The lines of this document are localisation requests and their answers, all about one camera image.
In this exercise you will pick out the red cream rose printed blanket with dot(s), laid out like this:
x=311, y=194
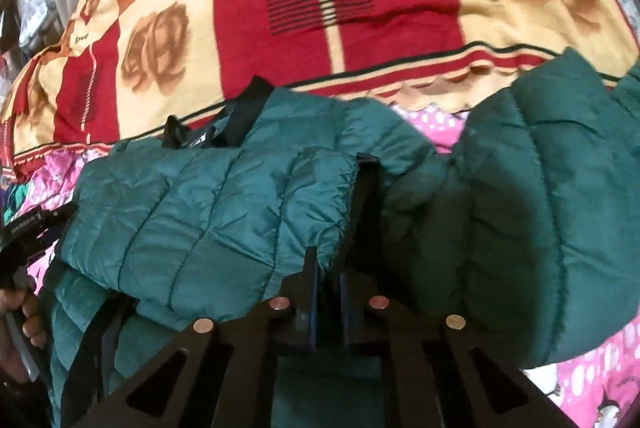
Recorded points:
x=390, y=18

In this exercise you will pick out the pink penguin printed bedsheet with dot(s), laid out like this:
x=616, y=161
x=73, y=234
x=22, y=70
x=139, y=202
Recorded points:
x=600, y=368

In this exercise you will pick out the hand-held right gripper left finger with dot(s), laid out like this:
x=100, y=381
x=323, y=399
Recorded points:
x=311, y=303

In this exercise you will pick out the teal purple cloth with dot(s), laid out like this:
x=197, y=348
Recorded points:
x=11, y=203

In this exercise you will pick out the person's left hand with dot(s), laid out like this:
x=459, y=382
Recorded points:
x=30, y=318

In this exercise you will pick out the green puffer jacket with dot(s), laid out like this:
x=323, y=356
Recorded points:
x=210, y=208

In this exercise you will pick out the grey clutter pile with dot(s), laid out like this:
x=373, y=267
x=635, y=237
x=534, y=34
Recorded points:
x=35, y=21

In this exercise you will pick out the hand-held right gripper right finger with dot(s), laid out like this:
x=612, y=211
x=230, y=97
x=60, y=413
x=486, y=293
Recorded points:
x=346, y=308

